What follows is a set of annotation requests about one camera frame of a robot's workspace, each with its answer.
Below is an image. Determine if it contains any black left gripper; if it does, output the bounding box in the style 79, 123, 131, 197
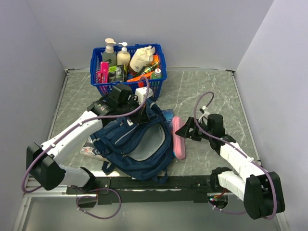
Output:
117, 96, 150, 125

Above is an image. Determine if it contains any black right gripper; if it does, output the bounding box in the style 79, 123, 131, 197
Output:
175, 116, 213, 142

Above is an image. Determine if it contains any pink cartoon pencil case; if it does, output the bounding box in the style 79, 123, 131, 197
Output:
172, 116, 186, 160

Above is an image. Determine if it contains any blue Jane Eyre book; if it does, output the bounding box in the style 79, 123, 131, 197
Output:
162, 109, 174, 129

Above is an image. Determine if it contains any navy blue student backpack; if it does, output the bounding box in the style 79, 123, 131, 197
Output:
90, 99, 174, 184

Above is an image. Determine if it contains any Little Women book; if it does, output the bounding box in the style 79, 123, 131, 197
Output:
80, 137, 109, 162

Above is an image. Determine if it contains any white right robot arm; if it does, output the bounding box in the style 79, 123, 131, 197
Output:
173, 114, 285, 219

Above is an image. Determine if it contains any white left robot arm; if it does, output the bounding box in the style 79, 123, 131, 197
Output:
25, 83, 153, 193

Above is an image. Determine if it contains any black green box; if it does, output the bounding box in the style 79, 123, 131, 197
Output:
108, 64, 128, 82

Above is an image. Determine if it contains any pink box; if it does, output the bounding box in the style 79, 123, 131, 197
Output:
96, 62, 109, 83

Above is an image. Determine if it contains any orange package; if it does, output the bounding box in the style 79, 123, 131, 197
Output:
127, 71, 153, 82

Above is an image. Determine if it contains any blue plastic shopping basket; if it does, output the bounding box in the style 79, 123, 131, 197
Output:
90, 43, 167, 102

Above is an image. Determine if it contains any green glass bottle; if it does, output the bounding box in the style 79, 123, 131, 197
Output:
141, 62, 160, 76

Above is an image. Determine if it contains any cream pump lotion bottle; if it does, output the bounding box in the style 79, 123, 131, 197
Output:
117, 42, 131, 67

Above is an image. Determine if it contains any grey pump bottle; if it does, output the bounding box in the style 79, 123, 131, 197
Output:
103, 38, 117, 67

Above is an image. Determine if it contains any beige cloth sack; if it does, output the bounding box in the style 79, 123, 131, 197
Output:
129, 46, 155, 74

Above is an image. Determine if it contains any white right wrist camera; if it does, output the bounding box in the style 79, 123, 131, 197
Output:
198, 106, 209, 122

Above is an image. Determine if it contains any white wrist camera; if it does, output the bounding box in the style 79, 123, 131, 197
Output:
198, 106, 209, 122
135, 87, 154, 104

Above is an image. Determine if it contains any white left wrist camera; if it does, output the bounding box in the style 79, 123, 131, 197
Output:
135, 87, 154, 104

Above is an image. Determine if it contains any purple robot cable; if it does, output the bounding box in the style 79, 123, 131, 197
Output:
76, 189, 122, 219

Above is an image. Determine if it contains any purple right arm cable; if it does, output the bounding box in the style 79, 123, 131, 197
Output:
193, 91, 277, 220

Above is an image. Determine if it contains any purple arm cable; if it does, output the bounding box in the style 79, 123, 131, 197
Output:
193, 91, 277, 220
22, 76, 150, 193

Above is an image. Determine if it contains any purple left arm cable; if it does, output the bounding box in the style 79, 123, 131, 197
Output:
22, 76, 150, 193

